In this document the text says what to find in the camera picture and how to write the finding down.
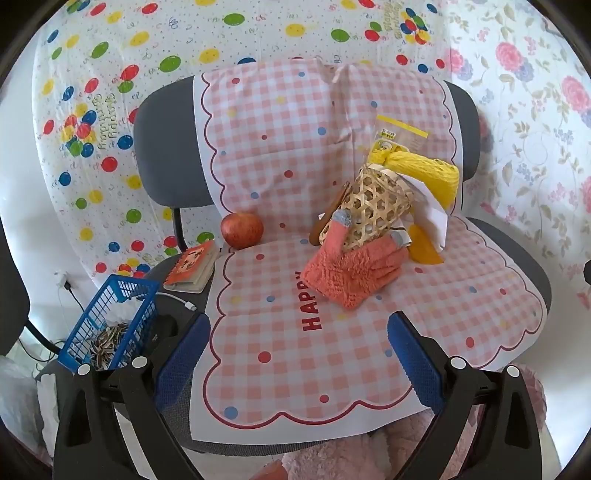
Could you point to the clear packet with yellow label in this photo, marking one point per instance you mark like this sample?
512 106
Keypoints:
401 134

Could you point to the grey office chair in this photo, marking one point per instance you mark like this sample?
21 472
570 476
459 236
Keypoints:
166 152

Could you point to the red apple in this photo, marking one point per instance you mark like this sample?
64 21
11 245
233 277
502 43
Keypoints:
241 230

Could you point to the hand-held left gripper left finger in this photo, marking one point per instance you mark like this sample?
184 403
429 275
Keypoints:
184 350

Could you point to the dark rounded object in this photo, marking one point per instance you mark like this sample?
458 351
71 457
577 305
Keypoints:
11 286

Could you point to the white plastic bag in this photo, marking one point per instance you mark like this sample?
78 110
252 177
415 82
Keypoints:
23 406

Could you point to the brown wooden piece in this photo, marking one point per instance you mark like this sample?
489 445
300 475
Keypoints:
317 230

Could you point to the white tissue packet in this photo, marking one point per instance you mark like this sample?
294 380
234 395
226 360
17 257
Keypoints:
431 212

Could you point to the woven bamboo basket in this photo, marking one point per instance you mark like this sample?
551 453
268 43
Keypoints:
369 207

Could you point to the yellow orange plastic piece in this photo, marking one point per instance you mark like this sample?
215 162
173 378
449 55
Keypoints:
425 251

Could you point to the small orange notebook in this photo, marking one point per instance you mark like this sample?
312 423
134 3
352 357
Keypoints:
189 265

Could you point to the orange fuzzy glove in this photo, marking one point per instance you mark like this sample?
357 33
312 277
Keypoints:
351 272

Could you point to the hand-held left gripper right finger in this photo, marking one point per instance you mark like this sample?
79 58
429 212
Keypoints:
411 360

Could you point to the blue plastic basket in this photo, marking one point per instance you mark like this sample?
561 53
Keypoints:
111 295

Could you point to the pink checked table cover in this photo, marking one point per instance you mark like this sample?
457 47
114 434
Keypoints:
277 161

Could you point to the yellow yarn bundle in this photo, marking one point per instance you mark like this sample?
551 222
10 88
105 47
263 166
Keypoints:
429 175

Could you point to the white wall plug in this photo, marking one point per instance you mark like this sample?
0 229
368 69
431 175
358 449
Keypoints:
62 278

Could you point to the floral print cloth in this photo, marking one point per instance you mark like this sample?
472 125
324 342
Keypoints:
531 138

